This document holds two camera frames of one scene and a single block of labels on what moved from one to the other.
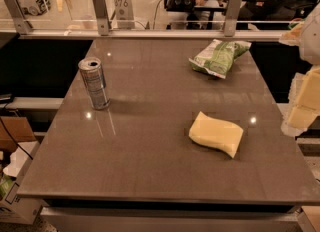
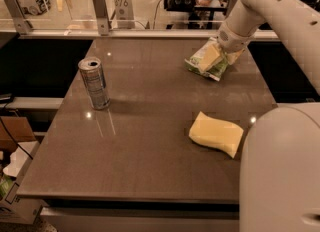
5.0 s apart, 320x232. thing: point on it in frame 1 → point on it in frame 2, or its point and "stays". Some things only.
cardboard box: [20, 129] stays
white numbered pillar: [123, 2] stays
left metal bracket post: [22, 25] stays
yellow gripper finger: [292, 38] → [231, 56]
